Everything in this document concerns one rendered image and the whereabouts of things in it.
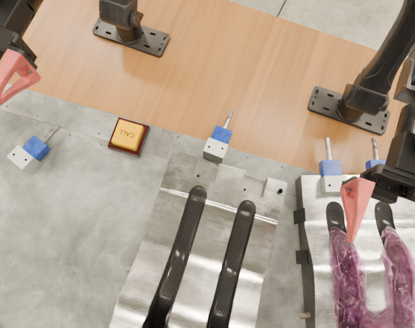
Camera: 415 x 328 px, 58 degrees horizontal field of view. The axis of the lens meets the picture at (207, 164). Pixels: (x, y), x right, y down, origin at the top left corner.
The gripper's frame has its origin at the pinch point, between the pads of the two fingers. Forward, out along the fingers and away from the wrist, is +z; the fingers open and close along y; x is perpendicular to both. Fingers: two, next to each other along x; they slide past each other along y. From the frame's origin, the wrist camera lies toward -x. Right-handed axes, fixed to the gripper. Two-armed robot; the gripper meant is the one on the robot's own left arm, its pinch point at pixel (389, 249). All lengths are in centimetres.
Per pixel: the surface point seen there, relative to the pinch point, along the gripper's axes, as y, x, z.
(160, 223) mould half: -32.2, 31.6, 5.8
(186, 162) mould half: -32.1, 31.2, -8.4
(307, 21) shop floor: -14, 122, -122
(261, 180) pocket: -15.3, 33.2, -10.9
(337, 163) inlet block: -0.7, 33.4, -20.8
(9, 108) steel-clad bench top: -80, 40, -7
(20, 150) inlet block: -69, 35, 2
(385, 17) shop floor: 24, 122, -139
